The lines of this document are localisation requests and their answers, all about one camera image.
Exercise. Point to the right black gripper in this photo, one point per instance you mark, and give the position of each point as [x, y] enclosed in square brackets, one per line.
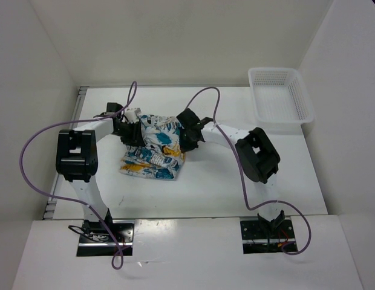
[184, 146]

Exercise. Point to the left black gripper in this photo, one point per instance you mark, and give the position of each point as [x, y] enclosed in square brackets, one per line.
[135, 139]

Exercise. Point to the patterned white yellow teal shorts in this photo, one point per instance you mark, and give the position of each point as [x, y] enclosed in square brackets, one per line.
[160, 157]

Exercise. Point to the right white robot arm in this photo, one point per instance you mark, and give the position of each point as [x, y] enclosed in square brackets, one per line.
[255, 155]

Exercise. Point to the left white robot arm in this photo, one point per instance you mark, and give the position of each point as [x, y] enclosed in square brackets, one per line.
[94, 209]

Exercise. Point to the white plastic basket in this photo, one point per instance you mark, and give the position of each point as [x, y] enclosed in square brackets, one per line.
[279, 96]

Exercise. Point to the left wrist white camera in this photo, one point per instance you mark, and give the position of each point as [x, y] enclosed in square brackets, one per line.
[132, 115]

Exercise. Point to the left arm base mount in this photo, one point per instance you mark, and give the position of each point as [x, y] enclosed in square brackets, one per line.
[96, 243]

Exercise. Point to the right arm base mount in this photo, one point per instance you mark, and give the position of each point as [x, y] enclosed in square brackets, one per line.
[255, 240]

